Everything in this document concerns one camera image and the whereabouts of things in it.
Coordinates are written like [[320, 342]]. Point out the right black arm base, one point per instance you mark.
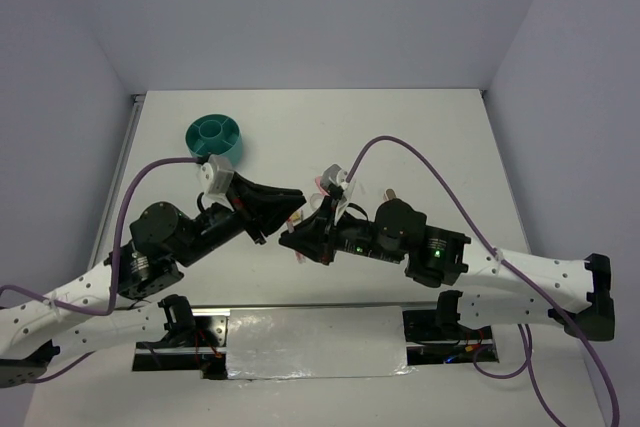
[[429, 344]]

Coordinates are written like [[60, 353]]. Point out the teal round divided organizer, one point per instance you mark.
[[215, 134]]

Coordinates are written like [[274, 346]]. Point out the aluminium rail left edge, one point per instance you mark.
[[103, 135]]

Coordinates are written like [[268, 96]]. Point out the brown-top white eraser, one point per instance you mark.
[[389, 194]]

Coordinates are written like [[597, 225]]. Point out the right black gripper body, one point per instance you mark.
[[352, 234]]

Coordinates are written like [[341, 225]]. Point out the clear tape roll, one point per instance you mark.
[[316, 200]]

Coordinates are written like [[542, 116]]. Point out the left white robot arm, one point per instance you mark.
[[49, 328]]

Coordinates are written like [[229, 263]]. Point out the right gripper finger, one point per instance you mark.
[[309, 243], [321, 220]]

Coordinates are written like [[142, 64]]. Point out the pink pen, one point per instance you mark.
[[290, 225]]

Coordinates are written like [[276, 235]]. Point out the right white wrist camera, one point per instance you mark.
[[335, 184]]

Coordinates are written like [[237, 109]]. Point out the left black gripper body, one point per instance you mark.
[[214, 225]]

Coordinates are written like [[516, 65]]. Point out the silver foil sheet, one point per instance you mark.
[[310, 343]]

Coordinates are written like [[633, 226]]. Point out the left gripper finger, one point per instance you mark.
[[268, 221], [266, 202]]

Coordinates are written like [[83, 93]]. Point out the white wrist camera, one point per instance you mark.
[[335, 184], [215, 176]]

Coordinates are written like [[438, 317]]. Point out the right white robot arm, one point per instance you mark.
[[477, 287]]

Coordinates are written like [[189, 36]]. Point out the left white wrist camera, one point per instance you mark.
[[215, 176]]

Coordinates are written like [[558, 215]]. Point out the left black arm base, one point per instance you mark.
[[203, 353]]

